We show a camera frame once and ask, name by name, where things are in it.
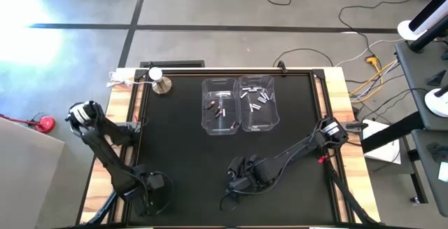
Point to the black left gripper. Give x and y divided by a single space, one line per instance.
140 192

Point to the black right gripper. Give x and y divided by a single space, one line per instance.
257 173

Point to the clear plastic bin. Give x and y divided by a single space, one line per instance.
260 124
224 130

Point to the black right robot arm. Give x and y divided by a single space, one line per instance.
297 148

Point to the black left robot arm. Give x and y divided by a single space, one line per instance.
105 152

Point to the black diagonal strut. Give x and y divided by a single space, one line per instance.
101 211
350 197

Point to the dark table mat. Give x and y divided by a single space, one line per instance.
196 159

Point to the red tag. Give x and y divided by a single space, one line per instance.
321 159

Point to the grey board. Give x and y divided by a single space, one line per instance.
28 180

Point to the silver round weight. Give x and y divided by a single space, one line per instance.
161 84

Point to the black clamp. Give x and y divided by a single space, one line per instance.
282 67

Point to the red round base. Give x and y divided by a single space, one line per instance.
45 124

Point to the white box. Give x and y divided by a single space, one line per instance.
383 150

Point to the black support beam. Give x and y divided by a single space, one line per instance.
392 132

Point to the grey desk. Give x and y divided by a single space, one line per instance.
428 187
413 75

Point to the white paper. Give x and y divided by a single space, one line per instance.
443 171

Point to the white round stand base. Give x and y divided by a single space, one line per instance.
405 30
435 104

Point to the white and black panel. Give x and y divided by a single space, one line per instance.
437 10

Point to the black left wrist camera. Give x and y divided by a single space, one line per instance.
156 181

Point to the black metal table frame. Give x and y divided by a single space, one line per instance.
210 71

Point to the black triangular bracket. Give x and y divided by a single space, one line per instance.
435 79

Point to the black stand post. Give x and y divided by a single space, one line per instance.
428 37

